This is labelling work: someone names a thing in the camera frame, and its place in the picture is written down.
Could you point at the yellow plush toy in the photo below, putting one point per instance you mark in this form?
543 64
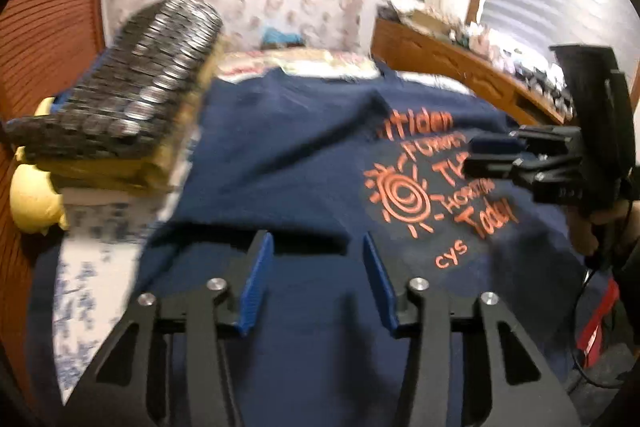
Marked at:
35 202

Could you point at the black silver patterned cloth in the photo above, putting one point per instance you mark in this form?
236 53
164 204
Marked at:
140 72

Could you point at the person's right hand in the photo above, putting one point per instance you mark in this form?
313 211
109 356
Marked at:
582 232

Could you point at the navy blue printed t-shirt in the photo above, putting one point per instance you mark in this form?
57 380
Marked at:
300 167

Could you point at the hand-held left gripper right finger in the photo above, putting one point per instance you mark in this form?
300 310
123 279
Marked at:
377 282

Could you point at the multicolour floral blanket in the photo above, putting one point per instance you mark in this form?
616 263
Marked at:
310 62

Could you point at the red box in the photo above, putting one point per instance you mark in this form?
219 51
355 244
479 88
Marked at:
597 332

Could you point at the wooden cabinet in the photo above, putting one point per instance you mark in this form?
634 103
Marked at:
450 57

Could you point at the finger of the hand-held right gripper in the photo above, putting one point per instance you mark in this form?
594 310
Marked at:
492 144
487 169

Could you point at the assorted small clutter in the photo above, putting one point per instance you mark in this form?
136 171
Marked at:
500 44

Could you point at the teal small object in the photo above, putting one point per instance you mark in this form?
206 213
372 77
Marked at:
282 37

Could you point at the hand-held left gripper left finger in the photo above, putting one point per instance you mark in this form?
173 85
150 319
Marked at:
257 277

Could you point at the wooden headboard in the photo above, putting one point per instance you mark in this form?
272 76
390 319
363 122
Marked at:
55 7

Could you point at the blue floral white bedsheet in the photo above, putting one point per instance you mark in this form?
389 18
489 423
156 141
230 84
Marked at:
100 267

